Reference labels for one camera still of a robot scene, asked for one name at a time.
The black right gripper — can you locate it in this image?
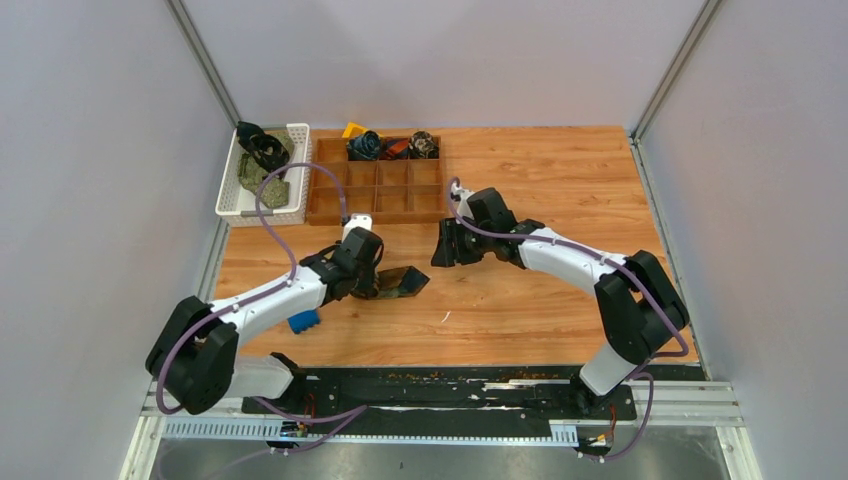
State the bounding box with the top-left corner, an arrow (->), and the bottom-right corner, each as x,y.
432,216 -> 494,268

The dark patterned necktie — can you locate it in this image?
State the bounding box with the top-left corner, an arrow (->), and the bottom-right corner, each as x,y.
351,266 -> 430,300

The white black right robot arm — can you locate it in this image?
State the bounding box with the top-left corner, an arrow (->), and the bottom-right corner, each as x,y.
431,178 -> 690,418

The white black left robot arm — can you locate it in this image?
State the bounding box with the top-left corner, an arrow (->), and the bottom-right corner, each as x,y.
145,226 -> 383,415

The blue toy block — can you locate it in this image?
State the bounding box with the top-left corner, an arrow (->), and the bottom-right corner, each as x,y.
287,310 -> 321,334

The wooden compartment tray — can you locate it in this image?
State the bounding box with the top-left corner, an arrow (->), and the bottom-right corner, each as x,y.
312,138 -> 446,224

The rolled brown floral tie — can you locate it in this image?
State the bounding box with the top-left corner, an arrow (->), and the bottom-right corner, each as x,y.
408,130 -> 440,159

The rolled orange striped tie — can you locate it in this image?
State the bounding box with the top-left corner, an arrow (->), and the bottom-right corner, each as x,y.
378,137 -> 410,160

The rolled dark blue tie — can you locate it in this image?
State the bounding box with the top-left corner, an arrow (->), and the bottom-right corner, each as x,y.
346,130 -> 382,161

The olive green tie in basket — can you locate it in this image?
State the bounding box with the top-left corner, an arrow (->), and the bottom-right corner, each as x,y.
237,153 -> 290,209

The black patterned tie in basket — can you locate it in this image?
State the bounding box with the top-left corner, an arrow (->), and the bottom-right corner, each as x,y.
236,121 -> 291,174

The yellow object behind tray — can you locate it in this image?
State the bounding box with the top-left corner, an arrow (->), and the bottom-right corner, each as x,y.
342,122 -> 369,139

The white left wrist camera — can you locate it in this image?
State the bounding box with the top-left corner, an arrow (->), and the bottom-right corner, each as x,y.
341,213 -> 373,240

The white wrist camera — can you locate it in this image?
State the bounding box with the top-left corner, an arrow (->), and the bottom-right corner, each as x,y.
341,213 -> 373,240
450,186 -> 474,220

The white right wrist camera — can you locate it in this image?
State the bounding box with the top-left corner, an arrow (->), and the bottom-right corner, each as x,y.
450,186 -> 474,220

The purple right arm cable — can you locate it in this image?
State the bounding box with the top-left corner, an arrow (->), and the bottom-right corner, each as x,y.
445,176 -> 692,464

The white slotted cable duct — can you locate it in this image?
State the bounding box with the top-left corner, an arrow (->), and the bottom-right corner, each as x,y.
162,417 -> 581,448

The aluminium frame rail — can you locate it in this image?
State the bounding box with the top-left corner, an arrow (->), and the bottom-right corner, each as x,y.
165,0 -> 241,127

